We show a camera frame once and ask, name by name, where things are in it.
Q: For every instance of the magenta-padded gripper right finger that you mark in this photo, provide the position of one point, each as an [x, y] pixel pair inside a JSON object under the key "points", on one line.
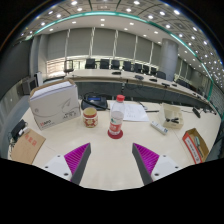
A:
{"points": [[147, 157]]}

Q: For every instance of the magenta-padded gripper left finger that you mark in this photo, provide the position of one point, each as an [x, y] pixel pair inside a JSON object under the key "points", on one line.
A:
{"points": [[76, 156]]}

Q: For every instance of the clear red-capped water bottle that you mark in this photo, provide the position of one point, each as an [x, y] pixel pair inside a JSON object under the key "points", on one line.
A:
{"points": [[116, 120]]}

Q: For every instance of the red and cream mug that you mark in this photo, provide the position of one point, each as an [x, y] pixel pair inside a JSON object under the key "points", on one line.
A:
{"points": [[90, 118]]}

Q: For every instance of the white printed paper sheet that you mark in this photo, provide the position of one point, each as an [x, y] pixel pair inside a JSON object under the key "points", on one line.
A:
{"points": [[136, 113]]}

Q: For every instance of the open red-sided cardboard box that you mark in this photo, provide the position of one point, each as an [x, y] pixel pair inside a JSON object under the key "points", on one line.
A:
{"points": [[191, 146]]}

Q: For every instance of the small open beige box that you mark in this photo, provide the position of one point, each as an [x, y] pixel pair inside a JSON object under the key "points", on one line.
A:
{"points": [[170, 115]]}

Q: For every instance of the flat brown cardboard sheet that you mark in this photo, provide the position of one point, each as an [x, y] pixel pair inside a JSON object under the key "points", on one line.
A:
{"points": [[28, 146]]}

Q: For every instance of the large white cardboard box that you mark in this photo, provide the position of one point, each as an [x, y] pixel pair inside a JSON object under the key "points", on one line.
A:
{"points": [[55, 106]]}

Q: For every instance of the flat black device box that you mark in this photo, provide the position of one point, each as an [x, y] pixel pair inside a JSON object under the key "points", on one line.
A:
{"points": [[18, 128]]}

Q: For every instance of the small black table device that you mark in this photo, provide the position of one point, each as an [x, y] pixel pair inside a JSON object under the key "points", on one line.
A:
{"points": [[196, 112]]}

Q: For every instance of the grey box monitor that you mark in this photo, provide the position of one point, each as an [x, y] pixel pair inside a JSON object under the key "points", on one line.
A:
{"points": [[29, 85]]}

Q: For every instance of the row of black office chairs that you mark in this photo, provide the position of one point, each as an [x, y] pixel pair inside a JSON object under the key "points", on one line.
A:
{"points": [[115, 64]]}

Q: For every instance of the group of ceiling spot lights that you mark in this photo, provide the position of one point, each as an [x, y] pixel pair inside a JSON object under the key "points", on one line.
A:
{"points": [[101, 20]]}

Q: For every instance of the green ceiling light strip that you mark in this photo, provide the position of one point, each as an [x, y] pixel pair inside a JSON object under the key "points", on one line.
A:
{"points": [[100, 13]]}

